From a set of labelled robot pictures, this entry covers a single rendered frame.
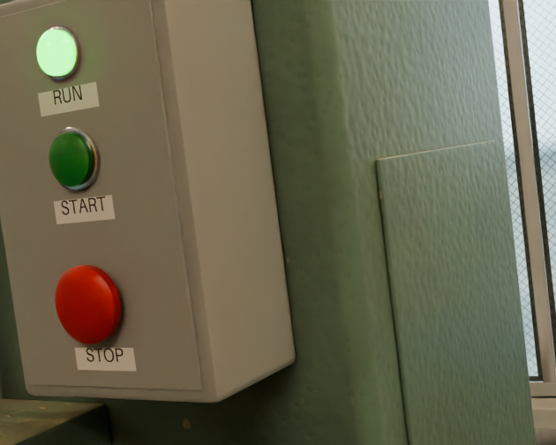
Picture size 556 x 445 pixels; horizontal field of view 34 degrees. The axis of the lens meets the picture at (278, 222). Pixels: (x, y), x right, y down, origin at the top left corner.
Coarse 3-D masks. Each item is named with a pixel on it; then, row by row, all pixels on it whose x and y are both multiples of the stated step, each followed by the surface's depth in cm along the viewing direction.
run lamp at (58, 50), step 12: (48, 36) 34; (60, 36) 34; (72, 36) 34; (48, 48) 34; (60, 48) 33; (72, 48) 34; (48, 60) 34; (60, 60) 34; (72, 60) 34; (48, 72) 34; (60, 72) 34; (72, 72) 34
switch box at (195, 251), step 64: (64, 0) 34; (128, 0) 32; (192, 0) 33; (0, 64) 36; (128, 64) 33; (192, 64) 33; (256, 64) 37; (0, 128) 36; (64, 128) 35; (128, 128) 33; (192, 128) 33; (256, 128) 36; (0, 192) 37; (64, 192) 35; (128, 192) 34; (192, 192) 32; (256, 192) 36; (64, 256) 36; (128, 256) 34; (192, 256) 33; (256, 256) 36; (128, 320) 34; (192, 320) 33; (256, 320) 35; (64, 384) 36; (128, 384) 35; (192, 384) 33
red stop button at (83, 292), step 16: (64, 272) 35; (80, 272) 34; (96, 272) 34; (64, 288) 34; (80, 288) 34; (96, 288) 34; (112, 288) 34; (64, 304) 34; (80, 304) 34; (96, 304) 34; (112, 304) 34; (64, 320) 35; (80, 320) 34; (96, 320) 34; (112, 320) 34; (80, 336) 34; (96, 336) 34
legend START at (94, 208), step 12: (60, 204) 35; (72, 204) 35; (84, 204) 35; (96, 204) 34; (108, 204) 34; (60, 216) 35; (72, 216) 35; (84, 216) 35; (96, 216) 34; (108, 216) 34
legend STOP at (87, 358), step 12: (84, 348) 36; (96, 348) 35; (108, 348) 35; (120, 348) 35; (132, 348) 34; (84, 360) 36; (96, 360) 35; (108, 360) 35; (120, 360) 35; (132, 360) 34
